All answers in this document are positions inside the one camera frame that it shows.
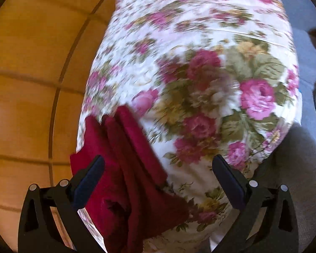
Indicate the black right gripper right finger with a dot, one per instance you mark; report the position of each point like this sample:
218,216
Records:
267,219

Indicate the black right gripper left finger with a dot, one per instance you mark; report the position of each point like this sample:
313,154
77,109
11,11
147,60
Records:
37,227

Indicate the dark red garment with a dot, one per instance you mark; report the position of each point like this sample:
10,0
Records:
128,204

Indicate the floral quilt bedspread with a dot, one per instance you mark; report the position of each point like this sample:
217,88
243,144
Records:
202,78

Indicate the wooden panelled wardrobe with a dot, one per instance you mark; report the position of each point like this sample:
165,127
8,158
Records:
46,52

